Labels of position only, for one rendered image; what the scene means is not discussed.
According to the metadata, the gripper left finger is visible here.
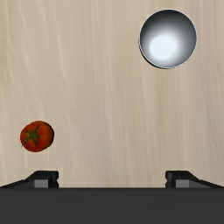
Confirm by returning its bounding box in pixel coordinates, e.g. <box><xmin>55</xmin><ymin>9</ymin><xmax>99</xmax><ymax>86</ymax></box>
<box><xmin>0</xmin><ymin>170</ymin><xmax>60</xmax><ymax>189</ymax></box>

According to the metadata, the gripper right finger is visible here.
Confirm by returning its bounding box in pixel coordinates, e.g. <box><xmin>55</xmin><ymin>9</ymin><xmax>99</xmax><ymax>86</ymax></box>
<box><xmin>164</xmin><ymin>170</ymin><xmax>224</xmax><ymax>189</ymax></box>

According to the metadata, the red tomato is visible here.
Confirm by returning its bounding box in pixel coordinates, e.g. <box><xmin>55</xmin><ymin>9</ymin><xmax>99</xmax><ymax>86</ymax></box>
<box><xmin>19</xmin><ymin>120</ymin><xmax>55</xmax><ymax>153</ymax></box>

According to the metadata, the grey metal bowl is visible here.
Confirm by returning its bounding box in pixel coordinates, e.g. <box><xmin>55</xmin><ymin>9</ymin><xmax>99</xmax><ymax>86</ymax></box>
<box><xmin>138</xmin><ymin>8</ymin><xmax>199</xmax><ymax>70</ymax></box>

